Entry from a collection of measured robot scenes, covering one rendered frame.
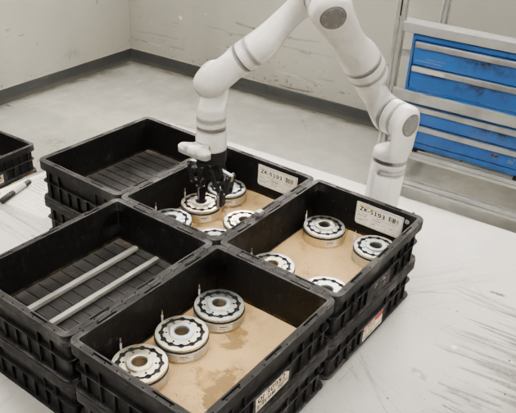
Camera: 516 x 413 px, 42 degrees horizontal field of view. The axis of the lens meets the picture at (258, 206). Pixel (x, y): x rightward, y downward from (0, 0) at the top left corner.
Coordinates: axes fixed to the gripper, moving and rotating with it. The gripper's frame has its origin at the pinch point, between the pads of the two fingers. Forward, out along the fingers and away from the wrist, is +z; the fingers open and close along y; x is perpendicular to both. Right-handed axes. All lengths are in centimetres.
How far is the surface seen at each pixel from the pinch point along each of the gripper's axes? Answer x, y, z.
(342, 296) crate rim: 19, -49, -4
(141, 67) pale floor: -244, 277, 88
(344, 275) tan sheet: 0.0, -39.3, 5.5
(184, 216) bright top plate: 8.4, 1.2, 2.0
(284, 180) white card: -18.0, -10.0, -1.4
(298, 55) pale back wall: -263, 145, 54
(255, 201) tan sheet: -13.5, -4.0, 5.4
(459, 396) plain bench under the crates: 5, -71, 19
